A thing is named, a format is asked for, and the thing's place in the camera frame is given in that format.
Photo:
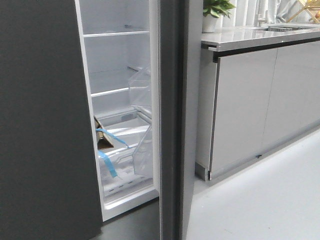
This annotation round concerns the glass fridge shelf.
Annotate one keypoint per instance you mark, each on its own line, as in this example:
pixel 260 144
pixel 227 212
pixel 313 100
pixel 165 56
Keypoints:
pixel 115 34
pixel 109 92

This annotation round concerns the white plant pot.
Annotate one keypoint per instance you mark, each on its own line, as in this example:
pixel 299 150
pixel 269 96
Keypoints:
pixel 209 24

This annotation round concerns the clear crisper drawer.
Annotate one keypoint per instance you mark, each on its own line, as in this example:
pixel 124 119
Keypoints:
pixel 126 180

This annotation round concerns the upper glass fridge shelf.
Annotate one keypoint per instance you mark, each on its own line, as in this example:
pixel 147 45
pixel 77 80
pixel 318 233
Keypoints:
pixel 115 34

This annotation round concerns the green potted plant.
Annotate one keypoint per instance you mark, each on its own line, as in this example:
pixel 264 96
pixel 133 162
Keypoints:
pixel 217 8

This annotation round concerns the blue tape strip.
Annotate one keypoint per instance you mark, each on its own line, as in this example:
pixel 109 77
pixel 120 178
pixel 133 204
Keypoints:
pixel 105 158

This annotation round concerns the clear door bin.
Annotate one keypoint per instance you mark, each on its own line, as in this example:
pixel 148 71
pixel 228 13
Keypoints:
pixel 143 155
pixel 140 92

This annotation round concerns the white curtain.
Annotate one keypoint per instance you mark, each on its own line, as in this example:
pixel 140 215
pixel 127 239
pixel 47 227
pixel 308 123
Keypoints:
pixel 248 12

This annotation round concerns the grey kitchen counter cabinet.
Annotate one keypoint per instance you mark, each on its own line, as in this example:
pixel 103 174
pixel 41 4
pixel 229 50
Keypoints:
pixel 258 90

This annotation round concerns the lower clear door bin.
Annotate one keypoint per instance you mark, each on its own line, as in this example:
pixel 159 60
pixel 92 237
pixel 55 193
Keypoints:
pixel 143 155

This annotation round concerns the brown cardboard piece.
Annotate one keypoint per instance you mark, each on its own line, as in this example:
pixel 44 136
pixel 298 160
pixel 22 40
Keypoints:
pixel 103 140

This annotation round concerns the upper clear door bin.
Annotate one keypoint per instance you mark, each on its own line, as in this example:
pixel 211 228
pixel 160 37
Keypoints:
pixel 140 92

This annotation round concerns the stainless steel sink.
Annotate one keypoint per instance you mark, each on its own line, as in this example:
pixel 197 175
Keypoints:
pixel 284 28

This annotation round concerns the wooden folding rack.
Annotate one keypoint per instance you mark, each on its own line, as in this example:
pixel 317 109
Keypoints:
pixel 312 7

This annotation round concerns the lower glass fridge shelf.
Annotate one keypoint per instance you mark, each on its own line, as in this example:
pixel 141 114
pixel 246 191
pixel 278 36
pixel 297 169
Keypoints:
pixel 109 92

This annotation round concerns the white fridge interior body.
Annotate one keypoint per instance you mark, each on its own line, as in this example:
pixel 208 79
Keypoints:
pixel 109 62

